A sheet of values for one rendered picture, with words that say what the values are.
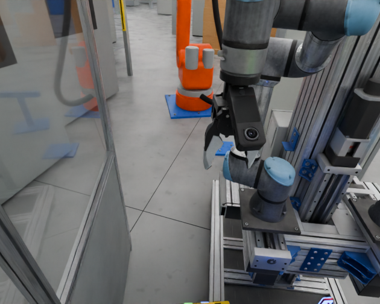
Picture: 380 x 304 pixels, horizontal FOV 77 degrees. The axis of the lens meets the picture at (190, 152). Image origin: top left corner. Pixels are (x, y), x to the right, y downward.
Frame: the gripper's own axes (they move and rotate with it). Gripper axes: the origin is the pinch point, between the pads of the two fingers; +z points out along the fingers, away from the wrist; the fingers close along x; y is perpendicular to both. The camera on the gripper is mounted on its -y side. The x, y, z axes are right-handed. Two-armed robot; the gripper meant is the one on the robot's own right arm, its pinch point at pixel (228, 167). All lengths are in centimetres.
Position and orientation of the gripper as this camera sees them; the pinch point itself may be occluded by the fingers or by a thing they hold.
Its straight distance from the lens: 52.5
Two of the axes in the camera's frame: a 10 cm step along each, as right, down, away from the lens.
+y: -0.8, -5.8, 8.1
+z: -0.3, 8.2, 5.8
